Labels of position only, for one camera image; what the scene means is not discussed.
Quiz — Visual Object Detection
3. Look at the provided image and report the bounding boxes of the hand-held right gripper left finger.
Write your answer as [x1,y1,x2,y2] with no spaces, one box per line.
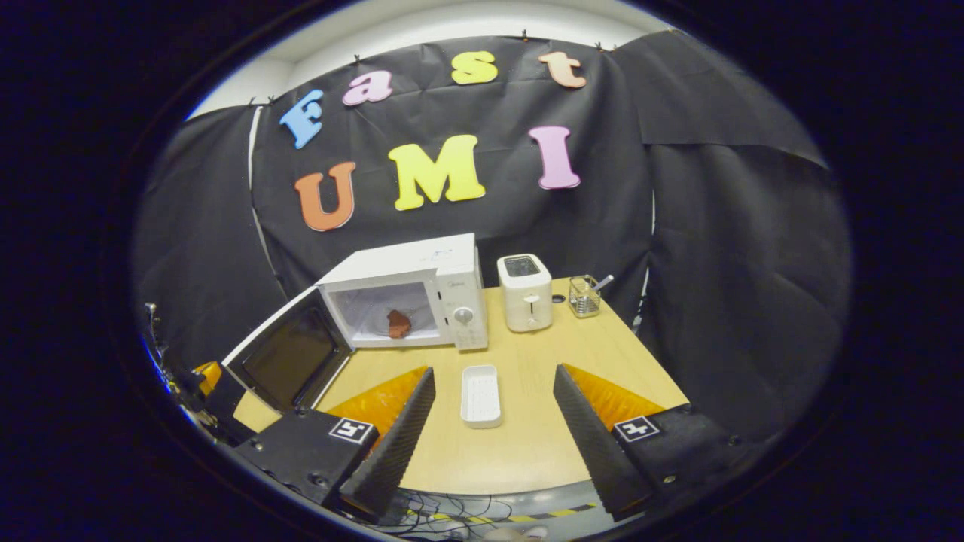
[233,367,436,520]

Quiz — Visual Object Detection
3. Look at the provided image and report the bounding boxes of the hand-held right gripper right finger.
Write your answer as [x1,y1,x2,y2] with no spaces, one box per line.
[552,364,754,522]

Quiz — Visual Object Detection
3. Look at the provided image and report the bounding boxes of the white microwave oven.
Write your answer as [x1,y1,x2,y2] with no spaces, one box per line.
[222,233,490,413]

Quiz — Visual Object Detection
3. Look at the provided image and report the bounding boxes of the white rectangular plastic tray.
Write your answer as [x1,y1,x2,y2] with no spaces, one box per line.
[460,365,503,430]

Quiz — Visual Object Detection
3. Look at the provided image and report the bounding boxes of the white toaster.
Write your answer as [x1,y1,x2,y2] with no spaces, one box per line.
[497,254,554,333]

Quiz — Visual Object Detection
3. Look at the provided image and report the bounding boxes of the black cable bundle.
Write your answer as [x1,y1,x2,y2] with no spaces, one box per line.
[377,489,483,539]

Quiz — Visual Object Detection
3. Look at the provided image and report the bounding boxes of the clear wire utensil holder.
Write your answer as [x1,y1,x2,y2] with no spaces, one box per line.
[568,275,602,319]

